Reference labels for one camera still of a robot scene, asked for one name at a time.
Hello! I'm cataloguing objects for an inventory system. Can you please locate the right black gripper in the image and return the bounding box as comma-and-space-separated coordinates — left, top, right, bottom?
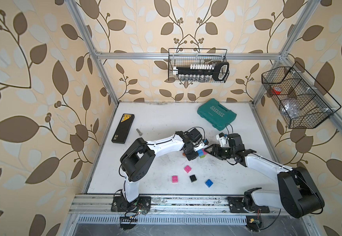
205, 144, 235, 160

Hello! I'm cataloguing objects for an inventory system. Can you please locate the light blue long lego brick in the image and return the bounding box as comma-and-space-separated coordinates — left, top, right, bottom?
197, 149, 203, 156

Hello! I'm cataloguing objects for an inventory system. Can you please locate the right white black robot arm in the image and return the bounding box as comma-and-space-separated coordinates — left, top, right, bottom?
205, 133, 325, 218

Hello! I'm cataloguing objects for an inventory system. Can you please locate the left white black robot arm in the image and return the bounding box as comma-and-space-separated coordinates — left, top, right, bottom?
116, 127, 209, 212

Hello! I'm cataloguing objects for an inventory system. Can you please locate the black lego brick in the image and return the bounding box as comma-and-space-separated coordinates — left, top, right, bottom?
189, 175, 197, 183

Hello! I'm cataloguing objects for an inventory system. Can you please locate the dark blue lego brick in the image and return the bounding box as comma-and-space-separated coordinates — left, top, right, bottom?
205, 179, 213, 188

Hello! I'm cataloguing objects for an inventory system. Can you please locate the green plastic tool case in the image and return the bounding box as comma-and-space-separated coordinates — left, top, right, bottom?
197, 99, 237, 131

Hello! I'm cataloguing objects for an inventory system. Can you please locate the clear plastic bag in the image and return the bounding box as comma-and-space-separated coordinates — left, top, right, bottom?
281, 98, 301, 119

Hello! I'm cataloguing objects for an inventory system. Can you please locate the red tape roll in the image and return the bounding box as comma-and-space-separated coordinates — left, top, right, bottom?
271, 86, 283, 95

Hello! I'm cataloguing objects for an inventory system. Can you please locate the black flat box yellow label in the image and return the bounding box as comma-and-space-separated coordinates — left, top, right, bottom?
112, 114, 135, 144

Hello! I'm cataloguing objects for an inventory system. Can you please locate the right circuit board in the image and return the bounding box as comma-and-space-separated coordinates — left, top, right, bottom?
246, 216, 262, 232

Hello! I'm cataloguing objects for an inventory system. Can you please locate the circuit board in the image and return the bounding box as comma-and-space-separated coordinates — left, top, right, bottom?
119, 215, 139, 225
246, 216, 262, 232

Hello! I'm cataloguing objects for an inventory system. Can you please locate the black socket holder tool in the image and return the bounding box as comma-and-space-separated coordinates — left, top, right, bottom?
171, 62, 230, 83

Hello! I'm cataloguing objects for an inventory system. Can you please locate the left circuit board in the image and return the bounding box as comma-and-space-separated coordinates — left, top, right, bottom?
119, 215, 139, 225

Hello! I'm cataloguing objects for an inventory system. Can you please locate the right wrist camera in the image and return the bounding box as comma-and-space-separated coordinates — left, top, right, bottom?
216, 132, 228, 148

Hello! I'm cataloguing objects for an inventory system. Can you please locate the right black wire basket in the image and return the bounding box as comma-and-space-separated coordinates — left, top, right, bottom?
262, 62, 342, 129

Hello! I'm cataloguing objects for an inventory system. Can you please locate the black wire basket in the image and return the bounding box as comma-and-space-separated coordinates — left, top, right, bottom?
262, 62, 342, 129
168, 48, 230, 83

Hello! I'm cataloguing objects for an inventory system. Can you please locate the back black wire basket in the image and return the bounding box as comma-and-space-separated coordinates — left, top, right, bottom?
168, 48, 230, 83

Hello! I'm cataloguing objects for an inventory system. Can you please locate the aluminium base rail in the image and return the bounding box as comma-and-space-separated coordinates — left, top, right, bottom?
69, 193, 289, 216

